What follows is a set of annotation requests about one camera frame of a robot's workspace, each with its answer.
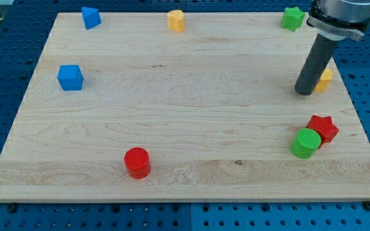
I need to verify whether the red cylinder block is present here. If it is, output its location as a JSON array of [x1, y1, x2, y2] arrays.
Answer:
[[124, 147, 151, 179]]

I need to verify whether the wooden board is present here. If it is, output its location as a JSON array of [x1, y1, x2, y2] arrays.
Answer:
[[0, 13, 370, 203]]

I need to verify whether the yellow heart block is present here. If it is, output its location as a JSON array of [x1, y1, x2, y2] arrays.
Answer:
[[167, 10, 185, 33]]

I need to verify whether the blue cube block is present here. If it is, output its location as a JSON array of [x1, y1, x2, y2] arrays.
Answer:
[[57, 65, 84, 91]]

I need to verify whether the green cylinder block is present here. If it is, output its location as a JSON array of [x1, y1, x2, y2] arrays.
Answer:
[[290, 128, 322, 159]]

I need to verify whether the blue triangle block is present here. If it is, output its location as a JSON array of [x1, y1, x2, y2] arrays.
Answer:
[[82, 6, 101, 30]]

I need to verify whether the yellow hexagon block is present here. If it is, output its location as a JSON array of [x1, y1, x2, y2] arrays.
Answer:
[[313, 67, 333, 92]]

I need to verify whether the red star block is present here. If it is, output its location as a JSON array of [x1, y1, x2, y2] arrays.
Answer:
[[306, 115, 339, 148]]

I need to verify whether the green star block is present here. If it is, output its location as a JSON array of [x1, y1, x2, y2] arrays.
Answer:
[[281, 7, 305, 31]]

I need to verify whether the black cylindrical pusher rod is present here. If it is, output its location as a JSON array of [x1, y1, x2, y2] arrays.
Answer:
[[294, 33, 339, 96]]

